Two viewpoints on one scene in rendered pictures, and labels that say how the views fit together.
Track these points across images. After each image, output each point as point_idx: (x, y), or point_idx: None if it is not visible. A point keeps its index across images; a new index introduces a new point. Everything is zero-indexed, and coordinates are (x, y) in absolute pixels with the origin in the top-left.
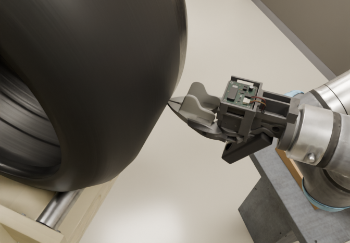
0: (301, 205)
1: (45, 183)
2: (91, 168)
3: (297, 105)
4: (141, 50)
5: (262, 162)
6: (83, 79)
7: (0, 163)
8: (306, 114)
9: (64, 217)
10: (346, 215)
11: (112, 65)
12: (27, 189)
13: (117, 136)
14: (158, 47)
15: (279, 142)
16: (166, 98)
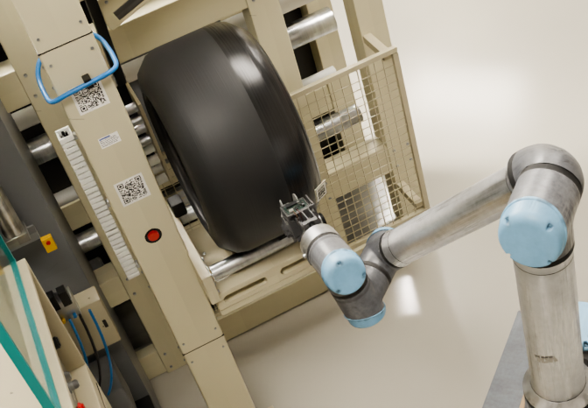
0: None
1: (212, 236)
2: (213, 224)
3: (311, 221)
4: (231, 165)
5: (507, 355)
6: (199, 172)
7: (205, 220)
8: (311, 228)
9: (224, 273)
10: None
11: (210, 169)
12: None
13: (218, 207)
14: (248, 165)
15: None
16: (272, 200)
